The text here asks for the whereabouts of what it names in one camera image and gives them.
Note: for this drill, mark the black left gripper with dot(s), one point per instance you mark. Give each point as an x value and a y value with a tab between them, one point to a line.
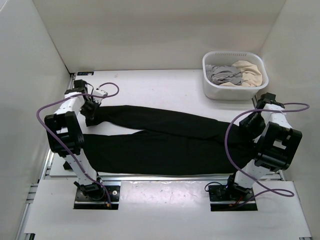
90	115

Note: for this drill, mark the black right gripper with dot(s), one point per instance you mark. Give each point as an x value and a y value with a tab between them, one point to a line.
255	132

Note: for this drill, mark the black trousers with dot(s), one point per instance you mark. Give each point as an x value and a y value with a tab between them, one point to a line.
165	142

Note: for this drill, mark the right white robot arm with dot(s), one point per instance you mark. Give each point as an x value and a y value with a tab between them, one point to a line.
275	146

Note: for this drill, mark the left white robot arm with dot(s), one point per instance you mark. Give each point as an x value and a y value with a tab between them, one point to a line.
70	140

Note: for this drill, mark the small dark label sticker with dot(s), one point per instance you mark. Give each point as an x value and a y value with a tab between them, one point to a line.
85	73

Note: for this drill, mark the beige garment in basket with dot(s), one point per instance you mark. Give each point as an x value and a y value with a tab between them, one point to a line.
251	76

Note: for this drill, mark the white plastic laundry basket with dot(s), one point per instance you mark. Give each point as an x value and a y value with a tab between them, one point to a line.
221	58

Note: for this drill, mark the grey garment in basket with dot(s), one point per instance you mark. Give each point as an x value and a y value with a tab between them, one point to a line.
223	74

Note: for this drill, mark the white front cover board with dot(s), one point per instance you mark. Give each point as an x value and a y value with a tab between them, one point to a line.
175	210

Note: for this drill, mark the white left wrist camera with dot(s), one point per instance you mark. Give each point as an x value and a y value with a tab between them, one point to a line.
99	95

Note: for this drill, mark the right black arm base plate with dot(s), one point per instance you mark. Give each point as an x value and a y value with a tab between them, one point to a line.
223	199

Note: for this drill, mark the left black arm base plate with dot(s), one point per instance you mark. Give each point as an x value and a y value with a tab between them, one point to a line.
100	201

